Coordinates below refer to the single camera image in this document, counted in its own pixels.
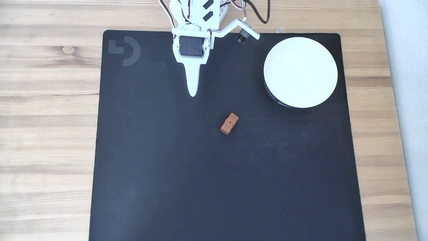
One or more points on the orange toy block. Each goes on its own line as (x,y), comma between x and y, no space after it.
(229,124)

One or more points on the white round plate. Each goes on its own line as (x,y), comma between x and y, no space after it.
(301,72)

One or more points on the small clear plastic piece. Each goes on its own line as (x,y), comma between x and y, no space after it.
(280,30)

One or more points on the black desk mat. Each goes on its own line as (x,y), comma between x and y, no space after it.
(167,167)

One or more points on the black camera on white bracket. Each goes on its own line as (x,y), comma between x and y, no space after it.
(241,36)

